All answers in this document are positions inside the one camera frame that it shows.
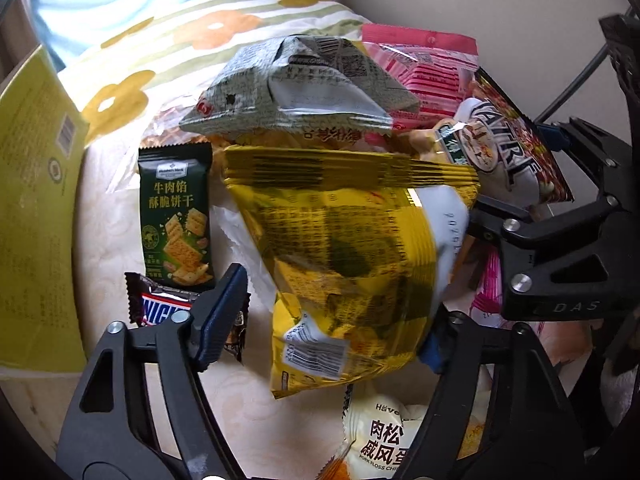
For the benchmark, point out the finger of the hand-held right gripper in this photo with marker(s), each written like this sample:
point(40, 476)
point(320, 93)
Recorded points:
point(552, 135)
point(495, 220)

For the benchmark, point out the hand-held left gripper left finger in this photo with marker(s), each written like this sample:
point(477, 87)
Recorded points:
point(225, 310)

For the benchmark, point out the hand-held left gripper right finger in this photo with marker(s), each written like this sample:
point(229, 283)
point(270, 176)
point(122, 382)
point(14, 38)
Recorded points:
point(432, 350)

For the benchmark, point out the dark green cracker packet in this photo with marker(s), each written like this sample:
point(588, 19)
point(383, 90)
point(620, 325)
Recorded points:
point(175, 210)

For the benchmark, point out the yellow snack bag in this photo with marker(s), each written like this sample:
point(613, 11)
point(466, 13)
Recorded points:
point(350, 260)

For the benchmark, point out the yellow-green cardboard box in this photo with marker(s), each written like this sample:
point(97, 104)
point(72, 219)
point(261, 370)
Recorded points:
point(35, 210)

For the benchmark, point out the red nut snack bag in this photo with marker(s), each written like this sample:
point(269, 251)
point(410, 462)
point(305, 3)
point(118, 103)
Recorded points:
point(500, 145)

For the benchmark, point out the brown wrapped chocolate bar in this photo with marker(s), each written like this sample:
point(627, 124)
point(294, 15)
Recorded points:
point(155, 305)

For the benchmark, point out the pink striped snack packet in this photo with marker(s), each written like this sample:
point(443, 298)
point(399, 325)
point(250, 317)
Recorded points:
point(487, 290)

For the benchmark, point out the white cake packet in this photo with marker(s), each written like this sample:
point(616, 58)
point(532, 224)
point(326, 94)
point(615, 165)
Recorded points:
point(385, 435)

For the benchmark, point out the cream bed mattress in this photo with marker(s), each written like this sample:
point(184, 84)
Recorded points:
point(115, 240)

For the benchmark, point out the pink snack bag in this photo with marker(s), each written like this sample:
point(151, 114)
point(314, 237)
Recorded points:
point(430, 75)

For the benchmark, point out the beige padded board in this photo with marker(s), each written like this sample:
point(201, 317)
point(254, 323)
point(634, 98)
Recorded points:
point(475, 0)

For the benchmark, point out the clear orange snack bag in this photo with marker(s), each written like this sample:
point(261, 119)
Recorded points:
point(260, 137)

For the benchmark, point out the grey-green snack bag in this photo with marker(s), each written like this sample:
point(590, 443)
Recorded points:
point(300, 85)

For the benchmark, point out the floral striped blanket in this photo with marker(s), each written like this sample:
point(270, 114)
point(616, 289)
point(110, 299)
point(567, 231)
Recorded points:
point(200, 25)

